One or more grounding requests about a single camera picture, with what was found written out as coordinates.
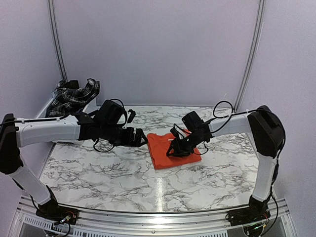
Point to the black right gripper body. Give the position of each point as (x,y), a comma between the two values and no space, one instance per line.
(191,142)

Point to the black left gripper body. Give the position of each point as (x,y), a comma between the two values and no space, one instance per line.
(118,138)

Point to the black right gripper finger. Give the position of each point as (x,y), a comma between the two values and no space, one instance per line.
(180,154)
(171,150)

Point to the orange t-shirt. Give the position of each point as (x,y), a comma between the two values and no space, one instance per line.
(158,146)

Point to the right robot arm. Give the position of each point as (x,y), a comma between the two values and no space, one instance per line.
(268,135)

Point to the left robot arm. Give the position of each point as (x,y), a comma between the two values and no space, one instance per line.
(108,123)

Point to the white plastic laundry bin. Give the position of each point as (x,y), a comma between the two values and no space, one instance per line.
(62,111)

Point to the black white plaid shirt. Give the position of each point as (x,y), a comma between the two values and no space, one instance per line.
(73,96)

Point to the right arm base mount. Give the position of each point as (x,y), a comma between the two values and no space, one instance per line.
(247,215)

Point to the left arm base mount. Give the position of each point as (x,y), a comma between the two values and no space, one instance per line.
(59,213)

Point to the aluminium front frame rail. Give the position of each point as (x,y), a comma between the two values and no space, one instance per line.
(102,223)

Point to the right aluminium corner post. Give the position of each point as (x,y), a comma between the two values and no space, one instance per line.
(252,53)

